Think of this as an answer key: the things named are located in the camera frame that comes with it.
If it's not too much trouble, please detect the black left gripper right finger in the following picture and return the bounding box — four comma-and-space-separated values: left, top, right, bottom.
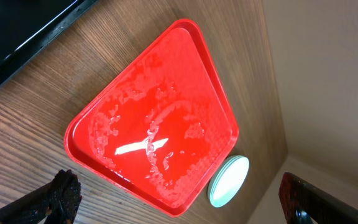
278, 172, 358, 223

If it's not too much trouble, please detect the white plate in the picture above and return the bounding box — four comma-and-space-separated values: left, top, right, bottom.
208, 155, 250, 208

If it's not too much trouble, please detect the red plastic tray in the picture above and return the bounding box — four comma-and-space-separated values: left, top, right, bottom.
64, 19, 239, 217

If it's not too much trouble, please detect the black rectangular water tray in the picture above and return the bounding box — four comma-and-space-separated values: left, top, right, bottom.
0, 0, 98, 86

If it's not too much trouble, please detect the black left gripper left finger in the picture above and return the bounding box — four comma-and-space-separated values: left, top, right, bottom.
0, 170, 82, 224

